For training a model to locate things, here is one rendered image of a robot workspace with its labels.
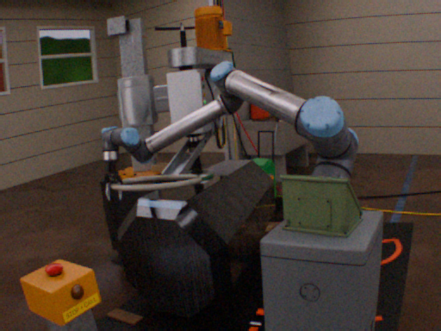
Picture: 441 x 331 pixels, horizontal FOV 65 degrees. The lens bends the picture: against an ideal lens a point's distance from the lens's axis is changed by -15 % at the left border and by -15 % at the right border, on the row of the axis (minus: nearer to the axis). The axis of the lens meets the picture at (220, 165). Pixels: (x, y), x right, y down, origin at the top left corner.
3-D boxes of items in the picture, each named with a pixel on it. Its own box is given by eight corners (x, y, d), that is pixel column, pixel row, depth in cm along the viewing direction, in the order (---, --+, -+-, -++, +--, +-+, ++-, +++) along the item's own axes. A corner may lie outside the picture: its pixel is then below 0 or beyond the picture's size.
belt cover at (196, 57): (206, 74, 341) (203, 55, 338) (233, 71, 334) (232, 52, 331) (161, 74, 251) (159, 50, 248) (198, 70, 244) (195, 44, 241)
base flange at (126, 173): (107, 179, 326) (106, 173, 325) (143, 166, 367) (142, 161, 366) (151, 182, 301) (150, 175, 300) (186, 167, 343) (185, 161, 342)
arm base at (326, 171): (354, 209, 145) (359, 186, 149) (344, 184, 132) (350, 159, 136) (310, 203, 156) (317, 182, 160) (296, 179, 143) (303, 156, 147)
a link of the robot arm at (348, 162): (354, 184, 149) (363, 147, 156) (346, 159, 137) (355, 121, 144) (319, 180, 158) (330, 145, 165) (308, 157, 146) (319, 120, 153)
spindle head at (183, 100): (190, 132, 296) (184, 72, 287) (219, 129, 290) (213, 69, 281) (172, 140, 262) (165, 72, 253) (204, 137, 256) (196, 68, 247)
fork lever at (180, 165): (191, 136, 294) (190, 129, 292) (217, 134, 289) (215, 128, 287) (157, 180, 234) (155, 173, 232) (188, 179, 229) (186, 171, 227)
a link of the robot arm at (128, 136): (145, 136, 197) (127, 137, 204) (131, 122, 189) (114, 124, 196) (137, 152, 193) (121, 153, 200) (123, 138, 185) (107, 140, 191)
